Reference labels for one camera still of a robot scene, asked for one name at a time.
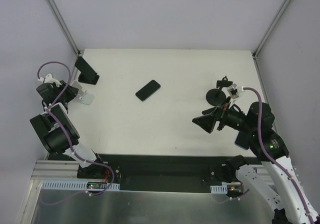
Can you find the white folding phone stand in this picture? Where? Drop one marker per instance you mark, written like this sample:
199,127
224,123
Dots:
82,96

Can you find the black folding phone stand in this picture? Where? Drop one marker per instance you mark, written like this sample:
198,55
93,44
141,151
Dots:
87,78

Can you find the aluminium frame rail left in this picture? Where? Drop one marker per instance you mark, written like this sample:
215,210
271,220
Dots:
63,26

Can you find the white slotted cable duct right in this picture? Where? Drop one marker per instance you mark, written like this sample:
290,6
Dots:
219,189

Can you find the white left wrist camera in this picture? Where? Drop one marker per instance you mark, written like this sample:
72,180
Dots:
49,79

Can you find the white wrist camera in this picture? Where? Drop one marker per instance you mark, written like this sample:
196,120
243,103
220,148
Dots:
49,79
235,91

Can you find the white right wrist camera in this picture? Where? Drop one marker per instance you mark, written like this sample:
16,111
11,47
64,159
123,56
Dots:
235,91

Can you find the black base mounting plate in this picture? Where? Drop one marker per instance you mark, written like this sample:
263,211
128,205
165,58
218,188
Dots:
160,173

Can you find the white slotted cable duct left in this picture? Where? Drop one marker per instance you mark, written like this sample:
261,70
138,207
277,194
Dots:
66,185

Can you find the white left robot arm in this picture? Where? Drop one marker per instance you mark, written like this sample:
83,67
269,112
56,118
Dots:
55,130

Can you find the black round-base clamp stand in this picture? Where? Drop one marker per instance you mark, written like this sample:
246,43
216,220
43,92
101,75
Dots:
216,96

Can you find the aluminium frame rail right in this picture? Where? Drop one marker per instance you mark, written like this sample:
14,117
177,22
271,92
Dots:
272,27

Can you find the white slotted cable duct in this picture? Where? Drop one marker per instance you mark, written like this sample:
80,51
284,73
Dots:
219,189
66,185

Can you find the aluminium frame rail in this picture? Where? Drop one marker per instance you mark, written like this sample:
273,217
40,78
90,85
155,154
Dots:
63,26
272,27

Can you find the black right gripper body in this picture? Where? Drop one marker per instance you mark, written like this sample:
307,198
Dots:
222,119

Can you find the black smartphone with teal edge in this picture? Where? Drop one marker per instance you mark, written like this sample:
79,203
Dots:
148,90

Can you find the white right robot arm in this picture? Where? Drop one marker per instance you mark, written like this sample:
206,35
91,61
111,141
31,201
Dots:
287,202

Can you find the smartphone with blue edge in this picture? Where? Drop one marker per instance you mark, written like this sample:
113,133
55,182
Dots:
242,140

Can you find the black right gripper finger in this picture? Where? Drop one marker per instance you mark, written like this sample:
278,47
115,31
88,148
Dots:
206,122
209,111

